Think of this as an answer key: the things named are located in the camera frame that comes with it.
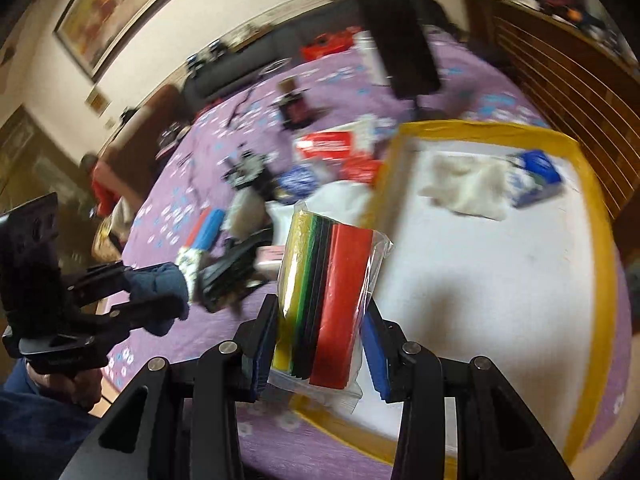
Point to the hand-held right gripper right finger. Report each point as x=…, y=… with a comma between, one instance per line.
x=375, y=355

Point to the dark sofa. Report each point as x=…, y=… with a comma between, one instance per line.
x=235, y=72

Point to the purple floral tablecloth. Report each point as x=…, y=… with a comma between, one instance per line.
x=350, y=85

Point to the blue tissue pack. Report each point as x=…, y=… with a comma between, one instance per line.
x=537, y=172

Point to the red garment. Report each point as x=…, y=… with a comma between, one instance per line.
x=107, y=185

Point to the multicolour sponge pack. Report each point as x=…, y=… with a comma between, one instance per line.
x=340, y=300

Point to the red and white tissue pack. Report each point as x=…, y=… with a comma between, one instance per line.
x=325, y=146

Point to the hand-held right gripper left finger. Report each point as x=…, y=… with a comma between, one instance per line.
x=262, y=347

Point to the blue sock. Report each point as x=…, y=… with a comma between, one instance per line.
x=160, y=285

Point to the yellow cardboard box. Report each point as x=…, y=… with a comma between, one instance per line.
x=475, y=280

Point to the brown chair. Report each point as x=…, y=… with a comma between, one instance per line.
x=145, y=135

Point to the framed painting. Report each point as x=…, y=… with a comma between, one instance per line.
x=120, y=5

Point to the wooden cabinet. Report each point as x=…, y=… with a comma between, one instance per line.
x=565, y=90

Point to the blue terry cloth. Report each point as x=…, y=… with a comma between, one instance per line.
x=211, y=227

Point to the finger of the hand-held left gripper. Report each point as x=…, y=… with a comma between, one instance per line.
x=135, y=312
x=100, y=277

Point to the crumpled red plastic bag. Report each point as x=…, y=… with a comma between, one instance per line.
x=362, y=170

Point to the person's left hand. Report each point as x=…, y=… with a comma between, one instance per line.
x=75, y=387

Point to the small wall frame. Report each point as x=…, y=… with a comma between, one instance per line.
x=97, y=100

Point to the pale pink packet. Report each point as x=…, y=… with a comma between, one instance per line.
x=270, y=260

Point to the white towel cloth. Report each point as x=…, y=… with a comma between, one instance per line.
x=470, y=185

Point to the black gadget with white gear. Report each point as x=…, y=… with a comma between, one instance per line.
x=247, y=170

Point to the black eyeglasses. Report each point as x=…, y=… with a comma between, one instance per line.
x=240, y=107

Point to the white towel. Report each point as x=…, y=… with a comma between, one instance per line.
x=345, y=200

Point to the black device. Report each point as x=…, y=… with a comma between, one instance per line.
x=225, y=275

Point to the blue and white wipes pack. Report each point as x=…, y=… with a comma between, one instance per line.
x=300, y=180

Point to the person's left forearm blue sleeve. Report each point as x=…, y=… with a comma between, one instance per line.
x=35, y=430

